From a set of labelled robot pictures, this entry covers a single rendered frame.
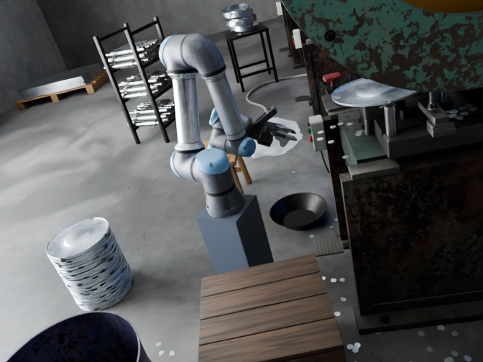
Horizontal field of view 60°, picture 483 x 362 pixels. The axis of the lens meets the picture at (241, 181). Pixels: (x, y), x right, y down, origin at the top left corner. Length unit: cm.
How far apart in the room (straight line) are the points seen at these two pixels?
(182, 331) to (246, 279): 52
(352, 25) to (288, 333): 81
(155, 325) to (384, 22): 149
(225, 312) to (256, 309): 10
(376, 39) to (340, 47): 7
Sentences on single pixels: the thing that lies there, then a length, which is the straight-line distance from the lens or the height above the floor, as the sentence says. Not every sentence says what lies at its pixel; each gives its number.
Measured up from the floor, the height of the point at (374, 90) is 79.
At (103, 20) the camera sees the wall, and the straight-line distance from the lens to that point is 859.
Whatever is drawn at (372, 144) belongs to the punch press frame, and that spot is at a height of 65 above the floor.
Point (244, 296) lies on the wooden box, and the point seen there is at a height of 35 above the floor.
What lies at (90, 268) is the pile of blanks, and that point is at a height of 24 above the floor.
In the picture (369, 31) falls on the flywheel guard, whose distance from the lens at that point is 93.
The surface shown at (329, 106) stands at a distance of 142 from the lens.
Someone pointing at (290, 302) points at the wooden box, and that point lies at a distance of 132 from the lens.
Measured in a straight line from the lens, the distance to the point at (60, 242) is 211.
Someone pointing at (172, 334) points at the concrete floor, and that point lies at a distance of 186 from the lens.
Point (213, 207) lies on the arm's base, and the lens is 156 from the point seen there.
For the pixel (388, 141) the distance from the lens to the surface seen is 131.
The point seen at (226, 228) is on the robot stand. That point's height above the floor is 42.
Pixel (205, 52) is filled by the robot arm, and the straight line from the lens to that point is 146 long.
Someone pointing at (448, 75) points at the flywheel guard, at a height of 96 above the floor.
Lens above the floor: 130
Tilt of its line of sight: 29 degrees down
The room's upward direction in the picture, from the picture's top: 16 degrees counter-clockwise
